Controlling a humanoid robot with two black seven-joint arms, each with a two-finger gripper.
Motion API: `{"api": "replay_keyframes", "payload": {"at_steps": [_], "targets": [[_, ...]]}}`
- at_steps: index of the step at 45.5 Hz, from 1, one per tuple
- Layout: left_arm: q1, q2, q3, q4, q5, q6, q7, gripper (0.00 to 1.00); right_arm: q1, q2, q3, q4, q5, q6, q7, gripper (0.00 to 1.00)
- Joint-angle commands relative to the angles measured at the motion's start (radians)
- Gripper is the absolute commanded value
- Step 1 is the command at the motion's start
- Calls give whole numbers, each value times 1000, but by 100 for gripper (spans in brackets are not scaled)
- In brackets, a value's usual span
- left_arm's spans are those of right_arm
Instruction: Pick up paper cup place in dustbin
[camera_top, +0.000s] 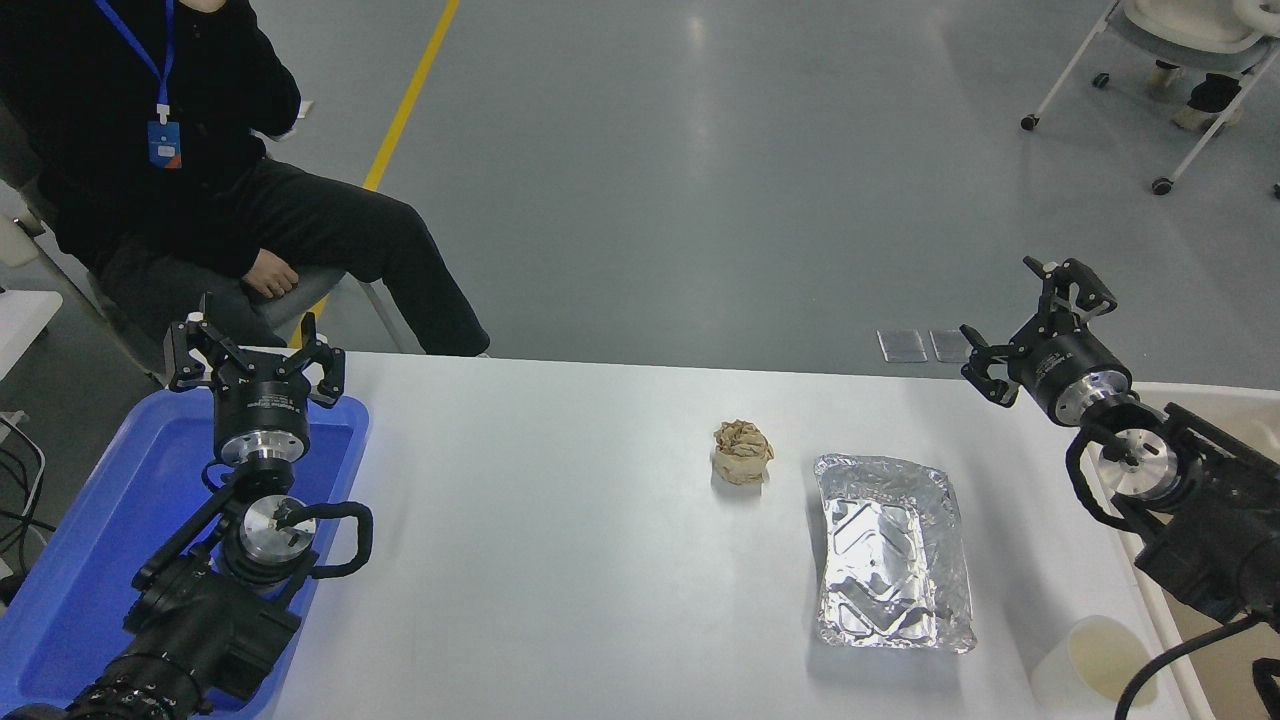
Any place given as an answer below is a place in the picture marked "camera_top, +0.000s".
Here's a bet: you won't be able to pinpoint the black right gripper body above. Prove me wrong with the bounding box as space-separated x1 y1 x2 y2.
1006 328 1129 421

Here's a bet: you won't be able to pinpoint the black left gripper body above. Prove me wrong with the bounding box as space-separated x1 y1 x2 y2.
212 358 313 441

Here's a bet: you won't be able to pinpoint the white paper cup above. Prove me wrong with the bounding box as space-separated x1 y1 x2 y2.
1030 615 1161 713

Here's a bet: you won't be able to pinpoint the small white side table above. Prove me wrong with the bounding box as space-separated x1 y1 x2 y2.
0 290 63 381

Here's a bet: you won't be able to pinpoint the person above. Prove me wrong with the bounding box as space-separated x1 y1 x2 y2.
1145 60 1246 133
0 0 491 358

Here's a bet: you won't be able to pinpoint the large pale bin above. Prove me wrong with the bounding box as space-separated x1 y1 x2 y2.
1110 382 1280 720

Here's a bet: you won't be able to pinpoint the blue plastic tray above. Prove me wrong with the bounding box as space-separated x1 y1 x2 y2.
0 388 371 720

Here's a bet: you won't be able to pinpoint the silver foil tray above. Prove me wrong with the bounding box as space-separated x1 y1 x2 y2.
812 453 978 655

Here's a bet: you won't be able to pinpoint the crumpled tan paper ball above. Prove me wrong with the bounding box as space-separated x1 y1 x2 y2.
712 419 776 487

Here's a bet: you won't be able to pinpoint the white rolling chair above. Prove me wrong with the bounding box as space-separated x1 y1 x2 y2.
1020 0 1280 196

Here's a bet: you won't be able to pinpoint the black cables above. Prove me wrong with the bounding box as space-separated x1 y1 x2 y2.
0 412 48 611

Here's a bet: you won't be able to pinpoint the blue lanyard badge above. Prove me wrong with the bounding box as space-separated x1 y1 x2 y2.
95 0 184 170

